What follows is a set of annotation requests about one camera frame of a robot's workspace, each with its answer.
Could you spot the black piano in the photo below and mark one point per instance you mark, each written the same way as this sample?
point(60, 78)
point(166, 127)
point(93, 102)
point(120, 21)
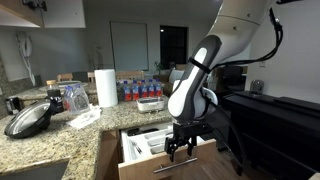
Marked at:
point(283, 126)

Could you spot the white rectangular container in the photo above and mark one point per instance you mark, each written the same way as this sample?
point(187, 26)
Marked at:
point(150, 105)

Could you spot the clear plastic bottle bag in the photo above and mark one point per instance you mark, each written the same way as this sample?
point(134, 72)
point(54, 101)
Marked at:
point(76, 98)

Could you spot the black mug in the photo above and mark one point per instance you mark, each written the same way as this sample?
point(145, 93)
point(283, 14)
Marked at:
point(12, 106)

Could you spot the white plastic cutlery tray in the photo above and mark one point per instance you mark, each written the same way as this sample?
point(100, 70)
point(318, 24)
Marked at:
point(150, 138)

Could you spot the black rimmed pot lid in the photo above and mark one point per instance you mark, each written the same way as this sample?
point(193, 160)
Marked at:
point(28, 120)

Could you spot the white wall board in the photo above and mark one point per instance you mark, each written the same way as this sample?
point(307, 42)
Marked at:
point(129, 46)

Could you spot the black utensil in tray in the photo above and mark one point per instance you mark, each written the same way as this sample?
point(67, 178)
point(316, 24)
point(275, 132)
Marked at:
point(140, 131)

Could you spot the dark doorway panel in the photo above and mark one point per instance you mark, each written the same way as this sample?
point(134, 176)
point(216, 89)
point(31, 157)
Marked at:
point(173, 46)

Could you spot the dark jar with tan lid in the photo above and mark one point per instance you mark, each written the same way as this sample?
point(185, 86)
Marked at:
point(54, 95)

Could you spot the small grey speaker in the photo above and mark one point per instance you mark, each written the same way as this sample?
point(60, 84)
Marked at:
point(257, 86)

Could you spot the white crumpled paper sheet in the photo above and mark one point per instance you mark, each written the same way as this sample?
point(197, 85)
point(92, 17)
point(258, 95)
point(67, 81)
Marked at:
point(85, 118)

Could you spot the green house plant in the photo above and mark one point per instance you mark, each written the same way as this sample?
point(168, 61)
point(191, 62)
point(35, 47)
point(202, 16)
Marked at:
point(160, 66)

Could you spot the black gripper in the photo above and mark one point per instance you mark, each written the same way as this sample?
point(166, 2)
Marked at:
point(190, 131)

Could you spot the wooden drawer with cutlery tray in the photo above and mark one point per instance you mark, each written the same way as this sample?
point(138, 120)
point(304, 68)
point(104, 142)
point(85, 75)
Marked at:
point(150, 170)

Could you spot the red label drink bottle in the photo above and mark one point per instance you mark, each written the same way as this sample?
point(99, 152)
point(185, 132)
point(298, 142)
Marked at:
point(158, 90)
point(143, 91)
point(135, 94)
point(127, 95)
point(151, 90)

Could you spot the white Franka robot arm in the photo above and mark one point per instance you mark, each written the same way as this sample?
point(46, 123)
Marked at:
point(206, 73)

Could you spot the white wall phone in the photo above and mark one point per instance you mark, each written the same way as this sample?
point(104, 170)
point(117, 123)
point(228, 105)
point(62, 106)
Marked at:
point(25, 46)

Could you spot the narrow wooden chair back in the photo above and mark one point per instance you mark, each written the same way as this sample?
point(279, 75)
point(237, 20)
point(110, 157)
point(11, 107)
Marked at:
point(65, 77)

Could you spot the metal cutlery pieces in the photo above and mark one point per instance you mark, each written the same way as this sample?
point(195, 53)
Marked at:
point(136, 146)

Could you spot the wooden wall cabinet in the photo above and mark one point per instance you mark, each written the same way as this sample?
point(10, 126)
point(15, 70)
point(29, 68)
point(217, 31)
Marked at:
point(50, 13)

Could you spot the black office chair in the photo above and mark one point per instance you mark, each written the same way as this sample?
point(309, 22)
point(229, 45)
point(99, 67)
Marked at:
point(235, 78)

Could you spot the white paper towel roll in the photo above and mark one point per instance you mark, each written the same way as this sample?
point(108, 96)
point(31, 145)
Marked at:
point(106, 88)

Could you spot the black camera on mount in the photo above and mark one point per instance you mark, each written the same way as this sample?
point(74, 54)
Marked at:
point(35, 4)

